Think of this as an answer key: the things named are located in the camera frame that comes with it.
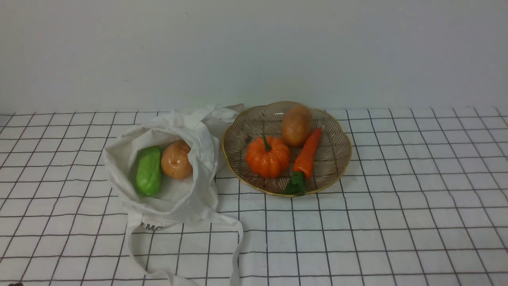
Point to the green toy cucumber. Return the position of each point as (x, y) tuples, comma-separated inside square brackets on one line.
[(149, 173)]

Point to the tan toy potato in bag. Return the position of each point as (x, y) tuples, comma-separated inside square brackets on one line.
[(175, 162)]

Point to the white cloth tote bag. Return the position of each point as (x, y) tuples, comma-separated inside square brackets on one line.
[(193, 200)]

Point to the orange toy pumpkin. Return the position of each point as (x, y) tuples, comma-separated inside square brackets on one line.
[(268, 156)]

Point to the brown toy potato in basket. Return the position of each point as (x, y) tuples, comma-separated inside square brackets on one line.
[(296, 125)]

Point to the orange toy carrot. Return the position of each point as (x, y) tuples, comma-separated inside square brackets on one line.
[(303, 165)]

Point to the gold wire basket plate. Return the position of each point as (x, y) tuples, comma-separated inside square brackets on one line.
[(331, 160)]

